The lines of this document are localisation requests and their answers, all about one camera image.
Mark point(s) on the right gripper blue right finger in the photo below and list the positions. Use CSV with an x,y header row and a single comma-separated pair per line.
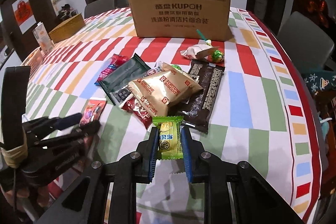
x,y
192,149

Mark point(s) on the dark wooden door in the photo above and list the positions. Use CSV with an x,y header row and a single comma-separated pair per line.
x,y
24,44

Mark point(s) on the red candy packet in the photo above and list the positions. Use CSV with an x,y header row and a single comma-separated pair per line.
x,y
132,105

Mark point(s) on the white orange carton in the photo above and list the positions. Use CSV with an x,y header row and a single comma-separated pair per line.
x,y
41,35

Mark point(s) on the pink red snack packet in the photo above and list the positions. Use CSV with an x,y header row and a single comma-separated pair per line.
x,y
114,62

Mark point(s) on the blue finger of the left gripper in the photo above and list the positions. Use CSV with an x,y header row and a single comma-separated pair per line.
x,y
81,132
44,126

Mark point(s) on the green christmas pouch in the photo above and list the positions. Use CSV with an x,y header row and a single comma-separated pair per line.
x,y
321,84

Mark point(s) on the green lollipop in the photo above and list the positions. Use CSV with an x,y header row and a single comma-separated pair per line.
x,y
217,56

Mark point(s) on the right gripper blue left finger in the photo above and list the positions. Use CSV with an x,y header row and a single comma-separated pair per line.
x,y
145,165

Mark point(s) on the red foil balloon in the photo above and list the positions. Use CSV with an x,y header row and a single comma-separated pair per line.
x,y
318,12

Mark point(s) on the grey chair at right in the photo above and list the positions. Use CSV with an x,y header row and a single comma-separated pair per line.
x,y
307,45

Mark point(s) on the dark brown chocolate packet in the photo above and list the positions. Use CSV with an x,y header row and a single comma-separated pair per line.
x,y
198,108

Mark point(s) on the large cardboard box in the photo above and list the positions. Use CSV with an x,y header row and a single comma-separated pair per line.
x,y
182,19

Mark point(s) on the grey chair behind table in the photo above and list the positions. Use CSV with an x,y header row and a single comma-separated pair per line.
x,y
98,7

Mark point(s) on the colourful checkered tablecloth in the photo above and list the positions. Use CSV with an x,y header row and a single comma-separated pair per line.
x,y
261,115

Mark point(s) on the dark green snack packet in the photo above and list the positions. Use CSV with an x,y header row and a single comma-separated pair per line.
x,y
115,84

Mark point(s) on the small woven brown box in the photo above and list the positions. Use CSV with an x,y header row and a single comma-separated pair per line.
x,y
67,28

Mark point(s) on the small red pink packet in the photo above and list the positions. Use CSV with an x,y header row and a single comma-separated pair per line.
x,y
92,111

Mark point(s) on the red fu door poster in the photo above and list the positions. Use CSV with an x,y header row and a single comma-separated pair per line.
x,y
24,16

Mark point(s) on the white paper snack wrapper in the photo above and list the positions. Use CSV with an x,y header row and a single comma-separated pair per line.
x,y
198,52

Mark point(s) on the gold Fortune biscuits bag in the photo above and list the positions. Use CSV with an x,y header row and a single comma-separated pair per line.
x,y
158,92

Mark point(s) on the green yellow snack packet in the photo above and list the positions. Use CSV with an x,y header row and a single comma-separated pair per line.
x,y
170,145

